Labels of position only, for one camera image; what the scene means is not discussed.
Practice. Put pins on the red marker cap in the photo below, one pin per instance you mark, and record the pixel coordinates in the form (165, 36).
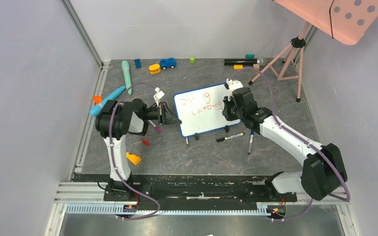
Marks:
(145, 142)

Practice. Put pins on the dark blue block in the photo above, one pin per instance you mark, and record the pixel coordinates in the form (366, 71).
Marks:
(137, 63)

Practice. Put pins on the black tube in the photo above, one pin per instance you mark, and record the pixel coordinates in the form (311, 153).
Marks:
(243, 62)

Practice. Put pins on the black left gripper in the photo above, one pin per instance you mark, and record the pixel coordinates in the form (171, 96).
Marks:
(161, 115)

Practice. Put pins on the large mint toy marker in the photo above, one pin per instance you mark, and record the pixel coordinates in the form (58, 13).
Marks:
(127, 77)

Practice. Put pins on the orange toy piece left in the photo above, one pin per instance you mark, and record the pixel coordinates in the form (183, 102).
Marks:
(97, 99)

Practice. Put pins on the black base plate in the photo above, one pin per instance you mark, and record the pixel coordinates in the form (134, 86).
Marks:
(190, 192)

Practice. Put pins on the clear ball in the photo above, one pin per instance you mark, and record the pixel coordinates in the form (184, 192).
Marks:
(262, 61)

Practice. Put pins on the blue toy car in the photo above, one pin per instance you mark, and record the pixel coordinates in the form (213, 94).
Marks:
(167, 63)

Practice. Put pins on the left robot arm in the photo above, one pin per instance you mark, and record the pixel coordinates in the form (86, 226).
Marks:
(117, 120)

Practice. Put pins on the aluminium rail frame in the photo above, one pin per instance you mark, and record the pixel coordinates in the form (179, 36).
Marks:
(59, 209)

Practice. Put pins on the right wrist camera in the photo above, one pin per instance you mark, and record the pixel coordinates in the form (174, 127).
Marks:
(231, 86)

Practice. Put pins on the purple cap marker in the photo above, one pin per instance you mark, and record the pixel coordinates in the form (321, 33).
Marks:
(155, 126)

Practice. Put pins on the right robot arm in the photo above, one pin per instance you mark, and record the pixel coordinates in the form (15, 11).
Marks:
(323, 169)

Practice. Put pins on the teal block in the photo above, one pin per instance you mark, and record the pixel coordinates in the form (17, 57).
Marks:
(249, 56)

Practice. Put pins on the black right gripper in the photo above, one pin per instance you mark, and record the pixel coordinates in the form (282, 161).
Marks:
(227, 108)

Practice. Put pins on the blue cap marker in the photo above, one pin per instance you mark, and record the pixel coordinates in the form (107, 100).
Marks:
(250, 142)

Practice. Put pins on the pink tripod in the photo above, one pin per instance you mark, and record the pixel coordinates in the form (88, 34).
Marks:
(294, 53)

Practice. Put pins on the yellow oval toy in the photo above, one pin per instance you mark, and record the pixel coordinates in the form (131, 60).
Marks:
(154, 68)

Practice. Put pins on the pink perforated panel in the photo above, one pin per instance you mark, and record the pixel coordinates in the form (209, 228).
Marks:
(343, 20)

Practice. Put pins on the large blue toy marker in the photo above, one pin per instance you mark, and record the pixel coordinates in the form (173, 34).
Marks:
(96, 109)

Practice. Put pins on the blue framed whiteboard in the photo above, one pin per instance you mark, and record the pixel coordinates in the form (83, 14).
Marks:
(200, 110)

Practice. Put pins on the black cap marker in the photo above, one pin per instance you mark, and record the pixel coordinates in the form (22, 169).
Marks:
(230, 137)

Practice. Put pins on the yellow toy block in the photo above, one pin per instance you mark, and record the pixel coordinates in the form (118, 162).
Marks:
(134, 159)

